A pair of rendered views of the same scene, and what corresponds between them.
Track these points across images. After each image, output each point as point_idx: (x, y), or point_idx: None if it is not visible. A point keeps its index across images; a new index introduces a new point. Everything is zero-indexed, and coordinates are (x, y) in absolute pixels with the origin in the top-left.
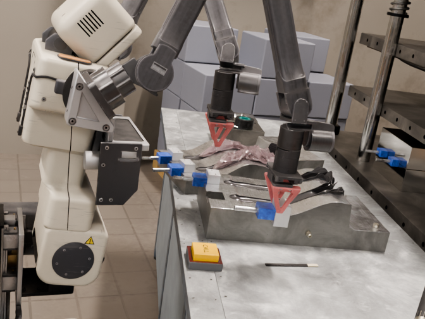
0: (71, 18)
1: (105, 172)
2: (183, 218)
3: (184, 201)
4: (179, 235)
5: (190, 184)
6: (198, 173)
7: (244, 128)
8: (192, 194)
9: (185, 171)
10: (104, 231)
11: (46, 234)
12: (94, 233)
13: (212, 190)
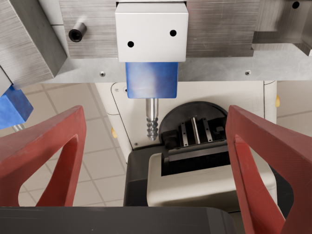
0: None
1: None
2: (214, 68)
3: (116, 60)
4: (298, 80)
5: (53, 55)
6: (133, 82)
7: None
8: (59, 35)
9: (8, 80)
10: (271, 185)
11: None
12: (276, 193)
13: (247, 35)
